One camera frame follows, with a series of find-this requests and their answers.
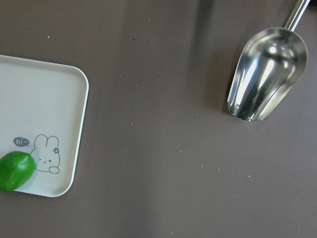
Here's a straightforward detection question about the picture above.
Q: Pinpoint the metal scoop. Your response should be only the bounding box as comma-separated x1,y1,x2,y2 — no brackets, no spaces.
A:
227,0,310,121

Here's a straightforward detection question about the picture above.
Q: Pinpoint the green lime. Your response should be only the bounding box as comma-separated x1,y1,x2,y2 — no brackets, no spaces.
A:
0,151,35,192

